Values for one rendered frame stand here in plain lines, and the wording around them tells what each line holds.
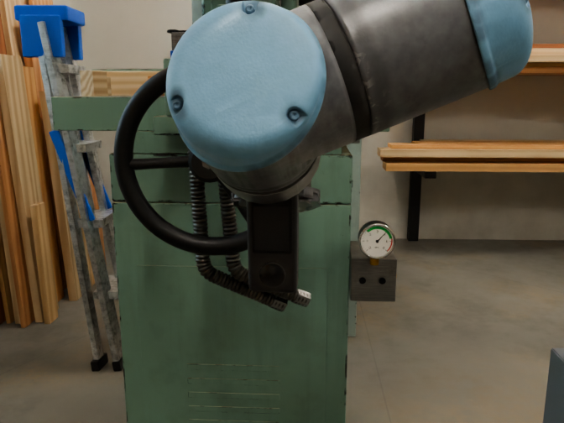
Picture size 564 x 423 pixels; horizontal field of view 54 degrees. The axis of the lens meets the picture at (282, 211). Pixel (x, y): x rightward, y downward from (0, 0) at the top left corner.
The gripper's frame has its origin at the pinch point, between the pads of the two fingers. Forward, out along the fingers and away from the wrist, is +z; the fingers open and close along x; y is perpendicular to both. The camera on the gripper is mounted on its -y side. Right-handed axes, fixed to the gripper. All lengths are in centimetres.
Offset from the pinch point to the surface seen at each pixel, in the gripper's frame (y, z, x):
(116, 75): 34, 41, 37
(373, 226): 1.7, 28.4, -13.5
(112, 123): 19.8, 27.9, 32.4
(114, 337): -25, 117, 63
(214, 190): 8.6, 32.3, 14.5
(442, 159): 62, 229, -71
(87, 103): 23, 27, 37
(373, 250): -2.3, 30.1, -13.7
